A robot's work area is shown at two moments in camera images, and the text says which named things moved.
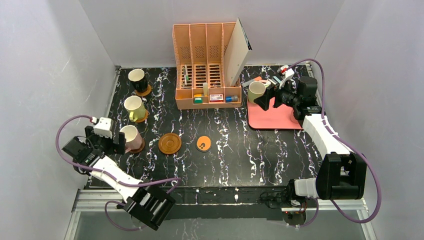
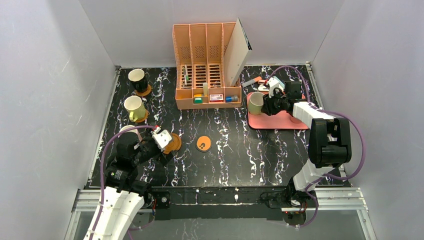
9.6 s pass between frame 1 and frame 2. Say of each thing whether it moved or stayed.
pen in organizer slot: stayed
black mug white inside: stayed
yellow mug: stayed
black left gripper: moved
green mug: moved
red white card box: stayed
